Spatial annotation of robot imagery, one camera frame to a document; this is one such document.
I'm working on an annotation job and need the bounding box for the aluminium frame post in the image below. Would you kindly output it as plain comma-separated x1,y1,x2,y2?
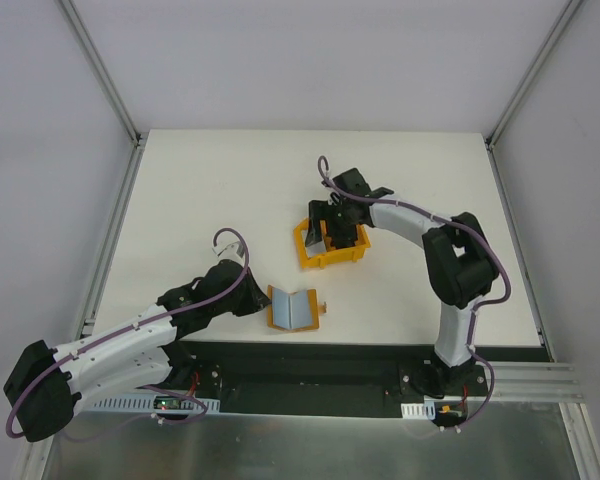
57,0,149,146
485,0,586,151

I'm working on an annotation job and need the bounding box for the orange leather card holder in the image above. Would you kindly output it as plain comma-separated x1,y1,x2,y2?
267,285,327,333

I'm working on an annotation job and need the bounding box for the right aluminium rail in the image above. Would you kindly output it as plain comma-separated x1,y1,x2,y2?
485,362,584,403

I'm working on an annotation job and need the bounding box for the left white cable duct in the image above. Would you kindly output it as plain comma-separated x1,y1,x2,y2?
87,393,221,415

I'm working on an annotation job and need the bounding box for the white cable duct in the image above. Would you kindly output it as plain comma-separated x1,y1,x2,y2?
401,401,436,421
87,393,221,415

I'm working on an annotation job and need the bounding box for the yellow plastic bin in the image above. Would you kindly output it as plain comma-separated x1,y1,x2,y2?
293,218,371,270

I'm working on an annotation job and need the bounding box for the right aluminium frame post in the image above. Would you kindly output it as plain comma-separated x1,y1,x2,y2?
485,0,586,151

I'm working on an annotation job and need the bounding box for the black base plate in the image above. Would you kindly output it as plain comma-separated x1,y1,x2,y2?
157,340,488,418

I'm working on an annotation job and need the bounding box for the left aluminium frame post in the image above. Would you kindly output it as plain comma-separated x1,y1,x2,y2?
57,0,149,146

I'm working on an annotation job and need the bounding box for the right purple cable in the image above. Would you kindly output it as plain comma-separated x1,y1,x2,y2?
317,155,512,441

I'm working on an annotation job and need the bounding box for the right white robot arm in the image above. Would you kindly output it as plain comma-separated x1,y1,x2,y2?
305,168,499,395

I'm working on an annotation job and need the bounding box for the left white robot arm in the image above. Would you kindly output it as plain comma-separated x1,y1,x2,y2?
3,260,270,443

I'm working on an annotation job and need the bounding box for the right white cable duct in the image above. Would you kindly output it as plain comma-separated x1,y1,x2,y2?
401,401,436,421

